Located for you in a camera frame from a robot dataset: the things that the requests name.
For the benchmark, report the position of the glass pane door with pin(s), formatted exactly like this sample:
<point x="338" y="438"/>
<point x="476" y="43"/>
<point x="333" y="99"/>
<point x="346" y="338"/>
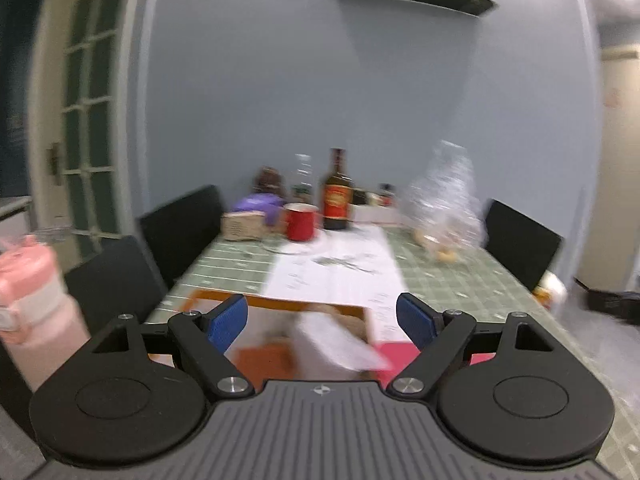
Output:
<point x="90" y="110"/>

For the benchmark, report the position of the black chair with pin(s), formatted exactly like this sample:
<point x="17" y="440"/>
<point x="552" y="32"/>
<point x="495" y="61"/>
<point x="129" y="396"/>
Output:
<point x="185" y="230"/>
<point x="115" y="285"/>
<point x="522" y="240"/>

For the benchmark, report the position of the orange cardboard box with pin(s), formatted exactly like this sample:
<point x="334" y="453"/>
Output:
<point x="260" y="362"/>

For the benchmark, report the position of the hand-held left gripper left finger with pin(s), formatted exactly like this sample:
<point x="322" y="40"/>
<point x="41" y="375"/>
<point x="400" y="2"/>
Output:
<point x="227" y="322"/>

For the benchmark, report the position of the beige radio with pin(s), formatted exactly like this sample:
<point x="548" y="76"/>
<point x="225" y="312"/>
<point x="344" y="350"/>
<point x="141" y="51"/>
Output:
<point x="244" y="225"/>

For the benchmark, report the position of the yellow fruit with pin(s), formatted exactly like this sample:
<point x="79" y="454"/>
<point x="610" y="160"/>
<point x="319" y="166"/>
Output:
<point x="446" y="256"/>

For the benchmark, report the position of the clear plastic bag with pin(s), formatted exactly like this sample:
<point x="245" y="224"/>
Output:
<point x="445" y="200"/>

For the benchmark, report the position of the white condiment holder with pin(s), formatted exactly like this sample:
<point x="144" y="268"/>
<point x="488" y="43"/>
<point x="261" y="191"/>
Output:
<point x="365" y="214"/>
<point x="389" y="215"/>

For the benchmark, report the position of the clear water bottle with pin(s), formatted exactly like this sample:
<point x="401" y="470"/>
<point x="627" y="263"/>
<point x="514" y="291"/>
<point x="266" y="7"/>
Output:
<point x="302" y="180"/>

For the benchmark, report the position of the green checked tablecloth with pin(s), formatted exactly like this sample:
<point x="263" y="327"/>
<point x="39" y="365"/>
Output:
<point x="475" y="280"/>

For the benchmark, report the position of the red mug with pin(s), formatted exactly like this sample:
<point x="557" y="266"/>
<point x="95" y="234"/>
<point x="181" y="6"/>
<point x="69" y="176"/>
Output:
<point x="300" y="222"/>

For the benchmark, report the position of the small red label bottle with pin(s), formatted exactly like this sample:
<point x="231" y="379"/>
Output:
<point x="386" y="195"/>

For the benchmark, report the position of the dark liquor bottle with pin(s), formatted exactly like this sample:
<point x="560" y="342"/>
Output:
<point x="338" y="195"/>

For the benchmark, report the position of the purple pouch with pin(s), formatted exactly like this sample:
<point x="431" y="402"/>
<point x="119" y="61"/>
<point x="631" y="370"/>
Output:
<point x="260" y="205"/>

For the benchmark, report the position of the black jar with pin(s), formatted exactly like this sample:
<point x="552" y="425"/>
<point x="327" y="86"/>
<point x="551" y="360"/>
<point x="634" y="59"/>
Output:
<point x="360" y="196"/>

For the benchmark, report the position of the beige door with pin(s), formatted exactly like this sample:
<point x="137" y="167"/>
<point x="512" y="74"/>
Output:
<point x="615" y="160"/>

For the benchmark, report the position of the pink water bottle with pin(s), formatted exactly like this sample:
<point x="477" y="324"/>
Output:
<point x="35" y="310"/>

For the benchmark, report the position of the red cardboard box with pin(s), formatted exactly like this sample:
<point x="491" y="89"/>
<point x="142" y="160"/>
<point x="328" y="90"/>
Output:
<point x="395" y="360"/>

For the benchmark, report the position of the white printed table runner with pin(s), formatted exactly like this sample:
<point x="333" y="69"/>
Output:
<point x="340" y="270"/>

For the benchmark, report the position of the white orange plush toy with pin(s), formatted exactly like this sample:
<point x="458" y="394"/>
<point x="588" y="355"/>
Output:
<point x="550" y="290"/>

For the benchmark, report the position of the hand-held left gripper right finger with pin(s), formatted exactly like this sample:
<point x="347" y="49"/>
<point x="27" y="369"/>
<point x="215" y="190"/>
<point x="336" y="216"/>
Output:
<point x="417" y="320"/>

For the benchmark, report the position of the brown figurine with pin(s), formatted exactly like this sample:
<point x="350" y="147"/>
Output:
<point x="267" y="180"/>

